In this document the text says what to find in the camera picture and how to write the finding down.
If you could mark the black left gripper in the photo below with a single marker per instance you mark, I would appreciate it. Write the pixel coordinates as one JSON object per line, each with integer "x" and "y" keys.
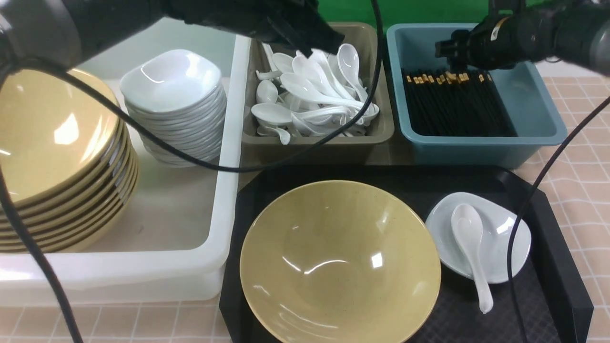
{"x": 295, "y": 24}

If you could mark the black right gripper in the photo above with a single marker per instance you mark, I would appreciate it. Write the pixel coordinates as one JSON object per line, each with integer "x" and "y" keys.
{"x": 498, "y": 42}

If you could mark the white soup spoon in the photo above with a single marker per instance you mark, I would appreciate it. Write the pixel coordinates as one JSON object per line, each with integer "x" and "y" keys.
{"x": 466, "y": 226}

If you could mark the yellow noodle bowl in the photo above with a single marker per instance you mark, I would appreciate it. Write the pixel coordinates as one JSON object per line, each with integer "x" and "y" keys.
{"x": 340, "y": 262}

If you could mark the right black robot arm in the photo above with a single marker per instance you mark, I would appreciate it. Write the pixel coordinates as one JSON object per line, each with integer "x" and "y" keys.
{"x": 574, "y": 31}

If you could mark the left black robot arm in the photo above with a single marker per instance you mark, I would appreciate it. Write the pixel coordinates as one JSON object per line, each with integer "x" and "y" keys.
{"x": 69, "y": 32}

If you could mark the pile of white spoons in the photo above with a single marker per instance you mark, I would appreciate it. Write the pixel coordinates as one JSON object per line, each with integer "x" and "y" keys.
{"x": 315, "y": 95}

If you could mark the bundle of black chopsticks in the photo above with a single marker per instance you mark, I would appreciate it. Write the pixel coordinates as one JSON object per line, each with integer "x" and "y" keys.
{"x": 449, "y": 104}

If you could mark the green cloth backdrop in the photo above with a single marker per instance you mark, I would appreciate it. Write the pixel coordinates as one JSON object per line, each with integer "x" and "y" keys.
{"x": 401, "y": 11}

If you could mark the blue plastic chopstick bin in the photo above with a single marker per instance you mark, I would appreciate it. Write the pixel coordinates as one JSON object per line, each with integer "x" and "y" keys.
{"x": 411, "y": 46}

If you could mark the stack of white dishes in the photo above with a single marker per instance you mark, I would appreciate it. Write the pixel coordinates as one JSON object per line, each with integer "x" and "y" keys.
{"x": 179, "y": 97}

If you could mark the white sauce dish on tray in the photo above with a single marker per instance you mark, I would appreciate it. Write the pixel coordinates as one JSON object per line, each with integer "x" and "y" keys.
{"x": 497, "y": 225}

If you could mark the white plastic tub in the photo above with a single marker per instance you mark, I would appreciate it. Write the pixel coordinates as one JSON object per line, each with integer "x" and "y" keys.
{"x": 173, "y": 237}

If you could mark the stack of yellow bowls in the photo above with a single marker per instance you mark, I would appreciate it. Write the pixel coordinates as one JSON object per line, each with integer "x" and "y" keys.
{"x": 68, "y": 163}

